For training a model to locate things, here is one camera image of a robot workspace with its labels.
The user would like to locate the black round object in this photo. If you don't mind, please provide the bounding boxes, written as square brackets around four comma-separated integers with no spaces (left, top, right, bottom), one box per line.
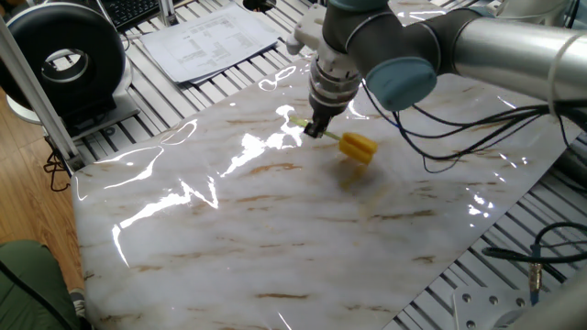
[242,0,278,14]

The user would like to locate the black ring-shaped device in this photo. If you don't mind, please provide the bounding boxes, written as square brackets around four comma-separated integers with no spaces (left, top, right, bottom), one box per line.
[0,2,141,138]

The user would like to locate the black floor cable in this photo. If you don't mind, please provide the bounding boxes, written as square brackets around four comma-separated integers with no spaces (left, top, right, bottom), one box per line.
[43,137,72,193]

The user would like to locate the black keyboard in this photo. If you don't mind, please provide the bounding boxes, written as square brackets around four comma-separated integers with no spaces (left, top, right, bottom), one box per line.
[94,0,184,34]

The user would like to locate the slim aluminium post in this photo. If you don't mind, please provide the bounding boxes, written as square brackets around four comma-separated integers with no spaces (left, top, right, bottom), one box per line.
[157,0,181,28]

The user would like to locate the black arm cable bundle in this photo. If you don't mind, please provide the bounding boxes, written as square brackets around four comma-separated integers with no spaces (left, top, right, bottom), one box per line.
[361,82,587,174]

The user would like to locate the yellow sponge brush green handle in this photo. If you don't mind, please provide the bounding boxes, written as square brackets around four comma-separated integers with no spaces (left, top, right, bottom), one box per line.
[288,115,380,166]

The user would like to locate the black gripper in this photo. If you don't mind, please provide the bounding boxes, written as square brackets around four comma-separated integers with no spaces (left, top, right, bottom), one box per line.
[303,93,352,139]

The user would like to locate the silver wrist sensor ring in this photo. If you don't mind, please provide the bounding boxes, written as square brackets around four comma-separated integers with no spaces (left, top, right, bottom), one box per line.
[307,57,362,109]

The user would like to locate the marble pattern table sheet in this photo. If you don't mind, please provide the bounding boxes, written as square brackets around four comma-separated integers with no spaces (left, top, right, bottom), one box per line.
[71,0,583,330]

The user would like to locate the black cable with metal connector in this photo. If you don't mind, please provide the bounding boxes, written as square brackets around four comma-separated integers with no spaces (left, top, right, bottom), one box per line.
[481,222,587,306]

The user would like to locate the green trouser leg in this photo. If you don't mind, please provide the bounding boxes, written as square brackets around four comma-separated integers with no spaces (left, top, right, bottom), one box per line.
[0,240,83,330]

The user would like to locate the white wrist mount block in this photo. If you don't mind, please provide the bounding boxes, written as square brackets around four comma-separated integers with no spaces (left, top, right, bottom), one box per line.
[284,3,361,79]

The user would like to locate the grey shoe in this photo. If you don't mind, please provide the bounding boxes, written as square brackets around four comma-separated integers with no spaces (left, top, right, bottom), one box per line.
[68,287,88,318]

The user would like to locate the aluminium frame post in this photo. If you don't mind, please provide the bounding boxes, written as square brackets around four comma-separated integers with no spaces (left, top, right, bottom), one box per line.
[0,17,86,173]

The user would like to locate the printed paper sheets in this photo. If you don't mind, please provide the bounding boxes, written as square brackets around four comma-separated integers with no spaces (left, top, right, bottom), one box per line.
[139,2,281,86]

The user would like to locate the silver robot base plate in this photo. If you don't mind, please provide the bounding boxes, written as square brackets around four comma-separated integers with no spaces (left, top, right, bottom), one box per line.
[451,287,537,330]

